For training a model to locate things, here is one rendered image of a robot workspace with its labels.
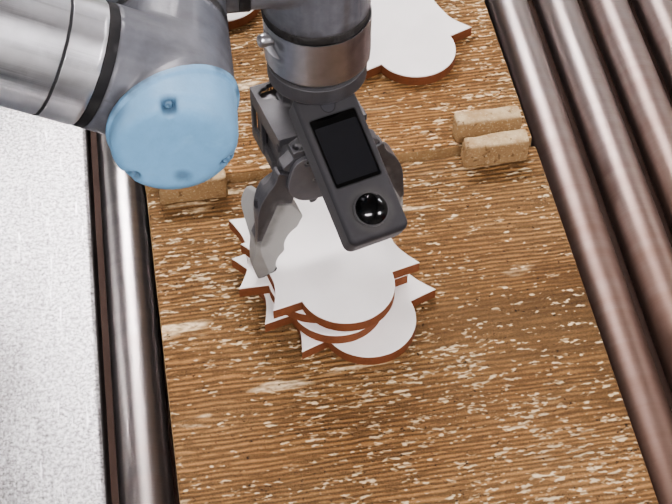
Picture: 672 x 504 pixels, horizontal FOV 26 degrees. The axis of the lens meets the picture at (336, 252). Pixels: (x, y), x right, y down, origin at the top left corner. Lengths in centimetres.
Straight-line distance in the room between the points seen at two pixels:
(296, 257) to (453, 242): 15
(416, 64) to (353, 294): 31
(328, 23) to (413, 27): 44
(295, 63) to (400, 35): 41
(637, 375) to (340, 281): 25
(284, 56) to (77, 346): 34
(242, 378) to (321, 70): 28
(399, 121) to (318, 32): 37
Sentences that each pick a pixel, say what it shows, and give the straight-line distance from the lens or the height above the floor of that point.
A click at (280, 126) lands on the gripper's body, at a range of 108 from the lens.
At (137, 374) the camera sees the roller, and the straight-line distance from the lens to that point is 118.
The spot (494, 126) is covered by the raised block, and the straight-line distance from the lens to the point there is 131.
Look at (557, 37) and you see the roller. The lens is 146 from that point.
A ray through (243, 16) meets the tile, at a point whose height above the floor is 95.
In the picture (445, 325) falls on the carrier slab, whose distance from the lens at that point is 118.
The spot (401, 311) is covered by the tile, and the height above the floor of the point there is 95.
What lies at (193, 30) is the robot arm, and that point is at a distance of 86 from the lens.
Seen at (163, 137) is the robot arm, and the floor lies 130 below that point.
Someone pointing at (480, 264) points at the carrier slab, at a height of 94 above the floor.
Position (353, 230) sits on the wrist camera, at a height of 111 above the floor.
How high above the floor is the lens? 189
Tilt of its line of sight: 51 degrees down
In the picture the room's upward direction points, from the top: straight up
